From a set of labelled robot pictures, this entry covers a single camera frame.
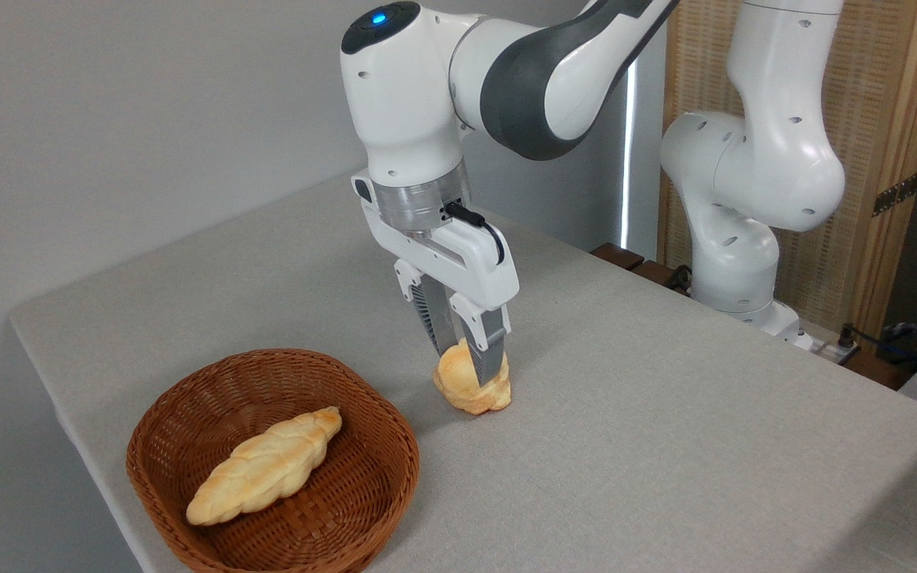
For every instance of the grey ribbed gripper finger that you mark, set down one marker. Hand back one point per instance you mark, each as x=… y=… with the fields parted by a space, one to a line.
x=489 y=342
x=436 y=318

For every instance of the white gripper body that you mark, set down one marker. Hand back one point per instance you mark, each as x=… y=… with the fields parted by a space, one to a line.
x=474 y=274

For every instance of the round bread roll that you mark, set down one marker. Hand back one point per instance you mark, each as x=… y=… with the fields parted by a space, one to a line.
x=458 y=382

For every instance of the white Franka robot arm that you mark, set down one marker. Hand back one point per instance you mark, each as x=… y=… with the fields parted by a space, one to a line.
x=745 y=159

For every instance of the black plug at robot base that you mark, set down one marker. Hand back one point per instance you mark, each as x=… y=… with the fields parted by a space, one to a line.
x=847 y=336

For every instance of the long braided bread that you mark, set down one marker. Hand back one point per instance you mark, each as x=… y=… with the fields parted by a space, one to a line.
x=267 y=465

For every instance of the dark wooden slat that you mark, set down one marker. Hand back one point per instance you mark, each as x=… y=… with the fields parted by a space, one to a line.
x=653 y=272
x=616 y=255

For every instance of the brown wicker basket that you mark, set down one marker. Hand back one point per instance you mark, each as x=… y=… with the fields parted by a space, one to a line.
x=212 y=390

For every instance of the metal screen hinge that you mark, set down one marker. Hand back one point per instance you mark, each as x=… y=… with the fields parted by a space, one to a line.
x=896 y=193

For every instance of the wooden rattan folding screen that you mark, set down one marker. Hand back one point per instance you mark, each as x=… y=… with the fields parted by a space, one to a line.
x=880 y=79

